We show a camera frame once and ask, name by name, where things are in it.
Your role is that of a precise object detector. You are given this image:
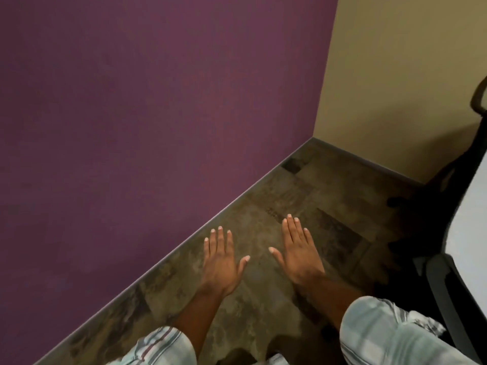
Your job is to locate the black office chair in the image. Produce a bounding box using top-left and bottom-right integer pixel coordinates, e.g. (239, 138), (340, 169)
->
(372, 75), (487, 365)

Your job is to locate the person's left hand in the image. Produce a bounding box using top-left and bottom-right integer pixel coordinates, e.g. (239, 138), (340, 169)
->
(200, 226), (251, 297)

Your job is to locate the person's right hand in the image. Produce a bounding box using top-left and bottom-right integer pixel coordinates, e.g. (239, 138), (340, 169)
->
(268, 214), (326, 288)

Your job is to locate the person's right forearm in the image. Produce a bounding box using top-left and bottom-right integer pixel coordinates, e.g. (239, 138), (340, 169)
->
(299, 275), (367, 332)

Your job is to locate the striped light shirt sleeve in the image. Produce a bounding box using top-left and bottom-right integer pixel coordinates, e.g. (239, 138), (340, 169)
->
(107, 326), (198, 365)
(339, 296), (481, 365)

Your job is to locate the person's left forearm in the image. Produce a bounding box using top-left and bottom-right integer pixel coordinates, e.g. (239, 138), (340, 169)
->
(172, 288), (230, 358)

